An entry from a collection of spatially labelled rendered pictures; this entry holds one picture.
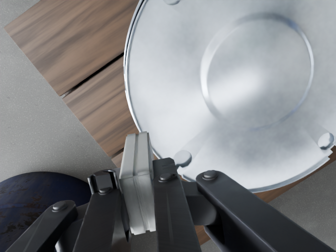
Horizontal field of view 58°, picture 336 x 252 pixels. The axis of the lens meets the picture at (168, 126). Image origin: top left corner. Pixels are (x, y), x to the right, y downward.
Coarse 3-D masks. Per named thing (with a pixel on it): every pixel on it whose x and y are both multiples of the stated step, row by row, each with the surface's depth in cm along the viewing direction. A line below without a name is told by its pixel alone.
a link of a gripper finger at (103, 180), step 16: (96, 176) 13; (112, 176) 13; (96, 192) 13; (112, 192) 13; (96, 208) 12; (112, 208) 11; (96, 224) 10; (112, 224) 10; (80, 240) 10; (96, 240) 10; (112, 240) 10; (128, 240) 13
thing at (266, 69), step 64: (192, 0) 30; (256, 0) 31; (320, 0) 32; (128, 64) 31; (192, 64) 32; (256, 64) 33; (320, 64) 34; (192, 128) 35; (256, 128) 35; (320, 128) 37
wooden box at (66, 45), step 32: (64, 0) 32; (96, 0) 33; (128, 0) 33; (32, 32) 33; (64, 32) 33; (96, 32) 34; (64, 64) 34; (96, 64) 35; (64, 96) 35; (96, 96) 36; (96, 128) 37; (128, 128) 37; (256, 192) 43
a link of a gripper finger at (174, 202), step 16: (160, 176) 13; (176, 176) 13; (160, 192) 12; (176, 192) 12; (160, 208) 11; (176, 208) 10; (160, 224) 10; (176, 224) 10; (192, 224) 9; (160, 240) 9; (176, 240) 9; (192, 240) 9
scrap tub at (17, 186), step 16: (16, 176) 73; (32, 176) 72; (48, 176) 72; (64, 176) 74; (0, 192) 66; (16, 192) 64; (32, 192) 64; (48, 192) 65; (64, 192) 67; (80, 192) 71; (0, 208) 58; (16, 208) 58; (32, 208) 59; (0, 224) 53; (16, 224) 53; (0, 240) 49
